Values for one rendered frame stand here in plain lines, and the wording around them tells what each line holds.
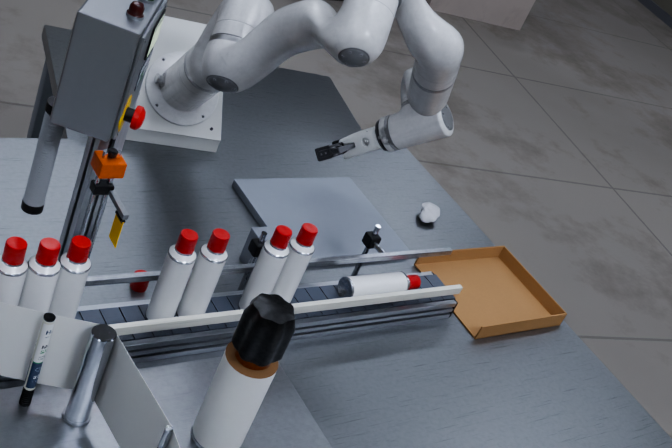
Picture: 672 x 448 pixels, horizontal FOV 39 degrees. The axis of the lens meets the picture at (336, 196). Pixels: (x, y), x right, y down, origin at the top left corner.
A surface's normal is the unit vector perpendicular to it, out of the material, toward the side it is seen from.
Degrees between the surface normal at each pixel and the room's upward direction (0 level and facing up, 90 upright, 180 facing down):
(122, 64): 90
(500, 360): 0
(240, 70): 101
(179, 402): 0
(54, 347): 90
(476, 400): 0
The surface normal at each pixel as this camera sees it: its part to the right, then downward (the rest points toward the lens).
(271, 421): 0.36, -0.78
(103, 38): -0.05, 0.52
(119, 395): -0.75, 0.07
